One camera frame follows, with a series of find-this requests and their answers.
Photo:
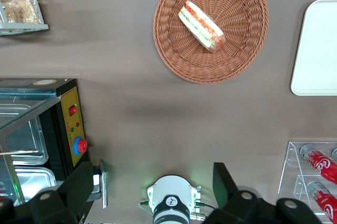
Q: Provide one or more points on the grey metal plate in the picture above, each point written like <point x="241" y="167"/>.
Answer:
<point x="104" y="187"/>

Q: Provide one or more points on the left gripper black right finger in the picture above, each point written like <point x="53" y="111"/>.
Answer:
<point x="226" y="197"/>

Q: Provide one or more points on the cream plastic tray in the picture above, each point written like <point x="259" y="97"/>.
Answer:
<point x="316" y="50"/>

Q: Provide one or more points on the clear bag of crackers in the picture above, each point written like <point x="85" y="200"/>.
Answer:
<point x="21" y="10"/>

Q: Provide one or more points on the clear acrylic bottle rack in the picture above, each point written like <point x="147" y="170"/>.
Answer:
<point x="291" y="160"/>

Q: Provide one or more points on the brown wicker basket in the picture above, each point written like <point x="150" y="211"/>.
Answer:
<point x="237" y="10"/>

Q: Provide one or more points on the steel warmer pan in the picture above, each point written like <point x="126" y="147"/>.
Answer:
<point x="37" y="181"/>
<point x="26" y="155"/>

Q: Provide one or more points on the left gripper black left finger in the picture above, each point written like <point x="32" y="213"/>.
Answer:
<point x="76" y="189"/>

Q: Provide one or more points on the tray of packaged pastries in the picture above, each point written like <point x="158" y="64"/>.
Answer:
<point x="23" y="27"/>

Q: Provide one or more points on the sandwich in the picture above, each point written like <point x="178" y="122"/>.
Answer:
<point x="200" y="26"/>

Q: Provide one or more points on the black food warmer cabinet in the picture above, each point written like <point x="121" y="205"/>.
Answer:
<point x="71" y="118"/>

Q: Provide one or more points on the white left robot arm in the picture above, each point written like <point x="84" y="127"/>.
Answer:
<point x="171" y="189"/>

